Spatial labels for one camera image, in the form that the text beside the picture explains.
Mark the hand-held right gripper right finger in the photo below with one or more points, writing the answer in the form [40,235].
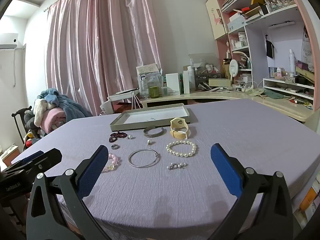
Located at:
[226,170]

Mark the clear bag of packets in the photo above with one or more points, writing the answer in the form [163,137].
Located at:
[148,77]

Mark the white gooseneck lamp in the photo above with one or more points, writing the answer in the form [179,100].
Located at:
[243,53]

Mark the white desk organizer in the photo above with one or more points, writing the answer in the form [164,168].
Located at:
[287,85]

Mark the pile of clothes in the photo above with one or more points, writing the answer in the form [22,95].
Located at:
[57,110]

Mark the white air conditioner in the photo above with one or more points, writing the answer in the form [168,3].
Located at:
[11,40]

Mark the black hanging pouch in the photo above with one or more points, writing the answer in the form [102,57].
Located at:
[269,48]

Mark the white folding stand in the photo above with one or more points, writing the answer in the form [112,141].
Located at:
[117,97]

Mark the white square box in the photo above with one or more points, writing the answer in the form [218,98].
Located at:
[173,85]

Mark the beige curved desk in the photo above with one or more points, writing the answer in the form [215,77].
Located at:
[275,106]

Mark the pale green hand fan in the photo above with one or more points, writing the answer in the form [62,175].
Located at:
[256,91]

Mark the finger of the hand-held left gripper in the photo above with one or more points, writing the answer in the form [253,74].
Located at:
[48,158]
[28,158]

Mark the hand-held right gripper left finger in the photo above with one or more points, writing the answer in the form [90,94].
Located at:
[92,172]

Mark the black chair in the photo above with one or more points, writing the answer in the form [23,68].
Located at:
[18,116]

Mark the clear acrylic organizer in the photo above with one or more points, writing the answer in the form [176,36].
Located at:
[207,62]

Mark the grey cardboard tray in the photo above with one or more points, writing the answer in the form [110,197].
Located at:
[155,116]

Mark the cream wrist watch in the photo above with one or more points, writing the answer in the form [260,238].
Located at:
[178,127]

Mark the beige flat box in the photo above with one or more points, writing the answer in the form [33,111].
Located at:
[219,82]

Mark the thin silver bangle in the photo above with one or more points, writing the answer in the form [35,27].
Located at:
[132,163]

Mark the pink curtain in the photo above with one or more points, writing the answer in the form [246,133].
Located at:
[100,45]

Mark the white lotion bottle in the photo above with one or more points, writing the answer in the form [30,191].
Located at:
[191,77]

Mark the dark green cloth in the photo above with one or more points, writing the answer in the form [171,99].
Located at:
[273,94]

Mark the pink and white bookshelf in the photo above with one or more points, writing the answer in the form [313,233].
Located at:
[257,35]

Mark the tall white box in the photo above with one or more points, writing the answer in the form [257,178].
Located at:
[185,82]

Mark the round white mirror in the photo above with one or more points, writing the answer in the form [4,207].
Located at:
[234,68]

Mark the green glass jar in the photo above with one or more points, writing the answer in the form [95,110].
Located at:
[154,92]

